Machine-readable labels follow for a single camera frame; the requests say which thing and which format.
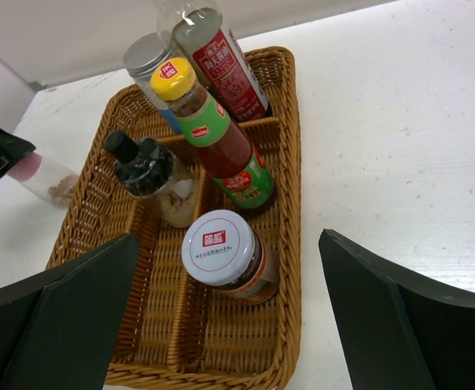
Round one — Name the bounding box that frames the brown wicker divided basket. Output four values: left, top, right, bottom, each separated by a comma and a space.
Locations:
49, 46, 301, 389

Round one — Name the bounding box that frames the yellow cap chili sauce bottle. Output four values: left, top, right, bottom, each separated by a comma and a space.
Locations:
149, 57, 275, 210

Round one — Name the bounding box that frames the black cap brown spice bottle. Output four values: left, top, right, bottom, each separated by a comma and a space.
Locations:
102, 130, 198, 228

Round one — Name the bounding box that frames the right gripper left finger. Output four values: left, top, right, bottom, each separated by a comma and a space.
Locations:
0, 233, 140, 389

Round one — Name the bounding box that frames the small red label spice jar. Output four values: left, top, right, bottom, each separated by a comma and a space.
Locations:
181, 210, 280, 305

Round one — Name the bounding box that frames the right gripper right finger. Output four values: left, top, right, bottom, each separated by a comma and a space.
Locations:
319, 229, 475, 389

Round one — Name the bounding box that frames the tall dark sauce bottle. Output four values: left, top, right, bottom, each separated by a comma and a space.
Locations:
154, 1, 273, 123

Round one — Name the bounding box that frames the blue label silver cap jar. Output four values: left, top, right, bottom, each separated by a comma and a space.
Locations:
122, 32, 184, 135

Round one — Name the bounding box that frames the pink lid spice jar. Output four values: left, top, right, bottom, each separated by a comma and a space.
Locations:
7, 152, 79, 208

